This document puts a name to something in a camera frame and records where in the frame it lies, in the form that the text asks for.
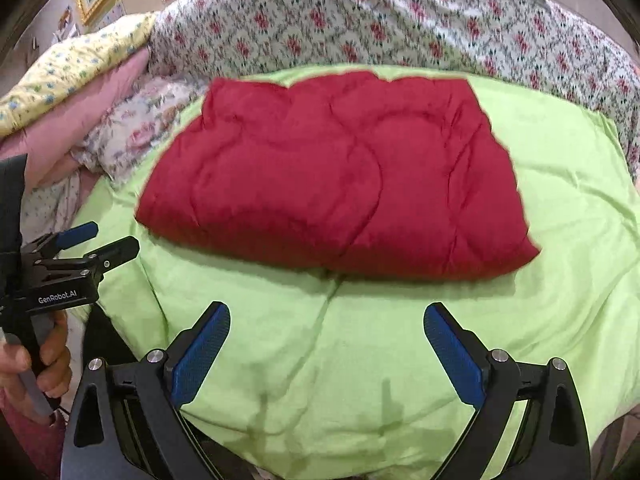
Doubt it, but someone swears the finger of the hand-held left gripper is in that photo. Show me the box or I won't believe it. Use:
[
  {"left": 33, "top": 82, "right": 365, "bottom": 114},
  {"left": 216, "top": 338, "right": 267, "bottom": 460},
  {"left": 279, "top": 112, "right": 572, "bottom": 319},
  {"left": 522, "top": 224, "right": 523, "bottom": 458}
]
[
  {"left": 54, "top": 221, "right": 100, "bottom": 250},
  {"left": 86, "top": 236, "right": 141, "bottom": 277}
]

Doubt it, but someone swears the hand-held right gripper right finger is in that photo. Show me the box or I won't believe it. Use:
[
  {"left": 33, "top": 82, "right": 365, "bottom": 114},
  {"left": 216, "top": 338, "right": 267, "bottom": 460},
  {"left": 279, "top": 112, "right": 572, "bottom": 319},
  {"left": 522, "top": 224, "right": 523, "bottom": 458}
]
[{"left": 423, "top": 302, "right": 593, "bottom": 480}]

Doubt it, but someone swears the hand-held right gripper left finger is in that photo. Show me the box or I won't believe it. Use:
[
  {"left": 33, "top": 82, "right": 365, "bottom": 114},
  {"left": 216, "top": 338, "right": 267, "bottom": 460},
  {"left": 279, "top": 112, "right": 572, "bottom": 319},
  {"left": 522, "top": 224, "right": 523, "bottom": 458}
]
[{"left": 62, "top": 301, "right": 232, "bottom": 480}]

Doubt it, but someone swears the red quilted jacket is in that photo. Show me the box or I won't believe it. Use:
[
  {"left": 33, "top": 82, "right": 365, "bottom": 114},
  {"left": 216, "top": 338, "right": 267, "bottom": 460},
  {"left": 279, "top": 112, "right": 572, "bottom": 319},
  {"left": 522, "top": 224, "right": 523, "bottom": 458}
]
[{"left": 135, "top": 71, "right": 543, "bottom": 281}]

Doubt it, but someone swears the person's left forearm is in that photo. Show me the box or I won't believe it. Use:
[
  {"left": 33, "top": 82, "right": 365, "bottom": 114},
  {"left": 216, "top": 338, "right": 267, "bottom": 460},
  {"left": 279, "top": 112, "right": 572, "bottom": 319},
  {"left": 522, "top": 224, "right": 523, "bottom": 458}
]
[{"left": 0, "top": 385, "right": 68, "bottom": 480}]

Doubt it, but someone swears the person's left hand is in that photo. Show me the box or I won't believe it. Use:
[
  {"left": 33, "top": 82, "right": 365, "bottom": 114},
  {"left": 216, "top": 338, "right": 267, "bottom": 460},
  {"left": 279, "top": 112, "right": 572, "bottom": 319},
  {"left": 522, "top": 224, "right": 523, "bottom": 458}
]
[{"left": 0, "top": 310, "right": 73, "bottom": 413}]

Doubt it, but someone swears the light green blanket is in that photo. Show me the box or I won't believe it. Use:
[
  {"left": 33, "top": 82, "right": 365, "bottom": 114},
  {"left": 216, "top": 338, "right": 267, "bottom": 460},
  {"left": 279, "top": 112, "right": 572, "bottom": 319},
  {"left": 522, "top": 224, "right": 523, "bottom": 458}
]
[{"left": 70, "top": 62, "right": 640, "bottom": 480}]

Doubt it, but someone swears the pink pillow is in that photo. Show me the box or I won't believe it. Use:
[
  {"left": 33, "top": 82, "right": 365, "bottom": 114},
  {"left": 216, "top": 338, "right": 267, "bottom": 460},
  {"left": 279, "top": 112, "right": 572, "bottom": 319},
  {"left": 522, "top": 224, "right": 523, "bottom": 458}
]
[{"left": 0, "top": 50, "right": 151, "bottom": 193}]

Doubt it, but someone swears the rose print sheet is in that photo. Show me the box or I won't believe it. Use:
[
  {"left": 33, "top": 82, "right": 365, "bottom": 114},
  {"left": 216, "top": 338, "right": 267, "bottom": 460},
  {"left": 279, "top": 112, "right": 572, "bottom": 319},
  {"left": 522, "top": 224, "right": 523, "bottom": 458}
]
[{"left": 20, "top": 77, "right": 212, "bottom": 241}]

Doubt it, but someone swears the yellow flowered pillow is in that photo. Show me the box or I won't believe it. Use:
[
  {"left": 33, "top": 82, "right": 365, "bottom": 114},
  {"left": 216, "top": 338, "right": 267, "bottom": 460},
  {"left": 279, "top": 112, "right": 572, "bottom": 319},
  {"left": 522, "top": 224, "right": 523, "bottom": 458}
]
[{"left": 0, "top": 12, "right": 157, "bottom": 137}]

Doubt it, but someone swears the white red-flowered quilt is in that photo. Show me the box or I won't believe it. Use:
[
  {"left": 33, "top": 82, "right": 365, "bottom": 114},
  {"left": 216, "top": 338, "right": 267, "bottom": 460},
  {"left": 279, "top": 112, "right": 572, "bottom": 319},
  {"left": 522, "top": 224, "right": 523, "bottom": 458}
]
[{"left": 147, "top": 0, "right": 640, "bottom": 183}]

